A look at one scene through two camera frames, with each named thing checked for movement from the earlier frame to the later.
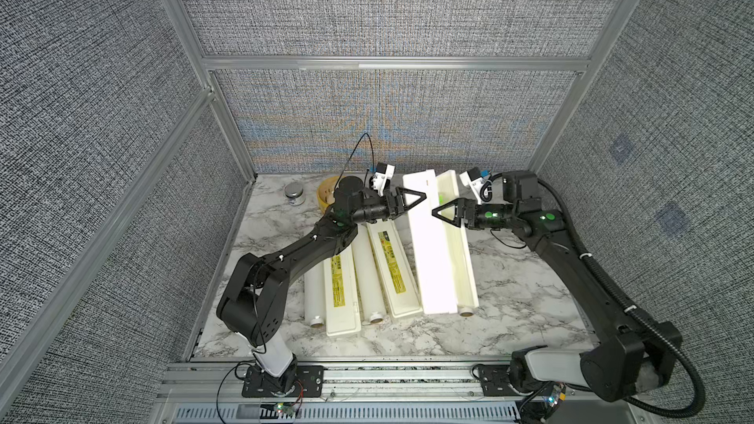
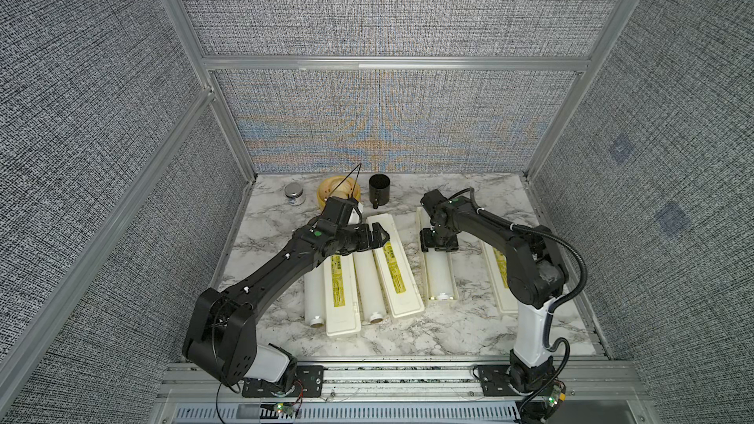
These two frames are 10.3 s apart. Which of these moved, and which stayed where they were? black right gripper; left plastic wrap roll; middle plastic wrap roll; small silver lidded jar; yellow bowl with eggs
Moved: black right gripper
Stayed: yellow bowl with eggs; middle plastic wrap roll; small silver lidded jar; left plastic wrap roll
